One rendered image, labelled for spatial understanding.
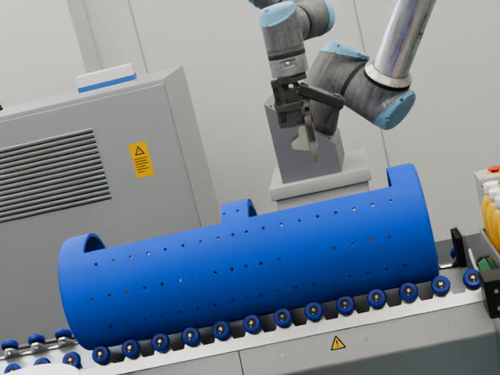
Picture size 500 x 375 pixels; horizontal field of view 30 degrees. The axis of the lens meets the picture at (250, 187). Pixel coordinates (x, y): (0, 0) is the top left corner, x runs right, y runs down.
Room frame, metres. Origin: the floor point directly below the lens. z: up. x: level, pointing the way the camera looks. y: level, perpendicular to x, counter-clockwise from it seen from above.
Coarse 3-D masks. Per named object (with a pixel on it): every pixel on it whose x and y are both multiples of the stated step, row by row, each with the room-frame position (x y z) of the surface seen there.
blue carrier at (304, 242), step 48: (384, 192) 2.07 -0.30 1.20; (96, 240) 2.32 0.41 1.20; (144, 240) 2.14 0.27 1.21; (192, 240) 2.11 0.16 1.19; (240, 240) 2.08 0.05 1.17; (288, 240) 2.05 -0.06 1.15; (336, 240) 2.03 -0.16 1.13; (384, 240) 2.02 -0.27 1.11; (432, 240) 2.01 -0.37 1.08; (96, 288) 2.10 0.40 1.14; (192, 288) 2.07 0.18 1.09; (240, 288) 2.06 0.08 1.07; (288, 288) 2.05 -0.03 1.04; (336, 288) 2.06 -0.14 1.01; (384, 288) 2.08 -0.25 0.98; (96, 336) 2.12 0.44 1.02; (144, 336) 2.14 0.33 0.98
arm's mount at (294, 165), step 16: (272, 96) 3.07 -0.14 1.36; (272, 112) 2.89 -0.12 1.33; (272, 128) 2.89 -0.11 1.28; (288, 128) 2.88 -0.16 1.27; (288, 144) 2.88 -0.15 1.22; (320, 144) 2.86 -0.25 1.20; (336, 144) 2.89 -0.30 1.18; (288, 160) 2.89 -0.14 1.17; (304, 160) 2.88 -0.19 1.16; (320, 160) 2.87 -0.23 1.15; (336, 160) 2.86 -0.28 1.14; (288, 176) 2.89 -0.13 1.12; (304, 176) 2.88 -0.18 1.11
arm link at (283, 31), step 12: (264, 12) 2.19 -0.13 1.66; (276, 12) 2.18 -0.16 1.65; (288, 12) 2.18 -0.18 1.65; (300, 12) 2.22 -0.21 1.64; (264, 24) 2.19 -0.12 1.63; (276, 24) 2.17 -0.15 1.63; (288, 24) 2.18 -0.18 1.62; (300, 24) 2.20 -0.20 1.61; (264, 36) 2.21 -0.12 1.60; (276, 36) 2.18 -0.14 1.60; (288, 36) 2.18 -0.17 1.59; (300, 36) 2.20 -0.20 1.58; (276, 48) 2.18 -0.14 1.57; (288, 48) 2.17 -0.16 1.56; (300, 48) 2.19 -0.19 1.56
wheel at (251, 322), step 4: (248, 316) 2.10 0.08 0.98; (252, 316) 2.10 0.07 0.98; (256, 316) 2.09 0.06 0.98; (244, 320) 2.10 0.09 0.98; (248, 320) 2.09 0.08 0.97; (252, 320) 2.09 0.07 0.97; (256, 320) 2.09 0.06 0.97; (260, 320) 2.09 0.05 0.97; (244, 324) 2.09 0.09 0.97; (248, 324) 2.09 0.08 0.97; (252, 324) 2.09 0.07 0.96; (256, 324) 2.08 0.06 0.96; (260, 324) 2.08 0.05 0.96; (244, 328) 2.09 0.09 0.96; (248, 328) 2.08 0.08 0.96; (252, 328) 2.08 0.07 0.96; (256, 328) 2.08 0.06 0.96; (248, 332) 2.08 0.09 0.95; (252, 332) 2.08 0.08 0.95; (256, 332) 2.08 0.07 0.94
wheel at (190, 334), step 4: (188, 328) 2.12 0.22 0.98; (192, 328) 2.11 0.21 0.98; (184, 332) 2.11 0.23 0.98; (188, 332) 2.11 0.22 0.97; (192, 332) 2.11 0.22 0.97; (196, 332) 2.11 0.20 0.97; (184, 336) 2.11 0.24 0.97; (188, 336) 2.11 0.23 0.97; (192, 336) 2.10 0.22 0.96; (196, 336) 2.10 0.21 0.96; (200, 336) 2.11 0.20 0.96; (184, 340) 2.10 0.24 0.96; (188, 340) 2.10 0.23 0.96; (192, 340) 2.10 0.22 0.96; (196, 340) 2.10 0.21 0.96; (188, 344) 2.10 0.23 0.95; (192, 344) 2.10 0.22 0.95
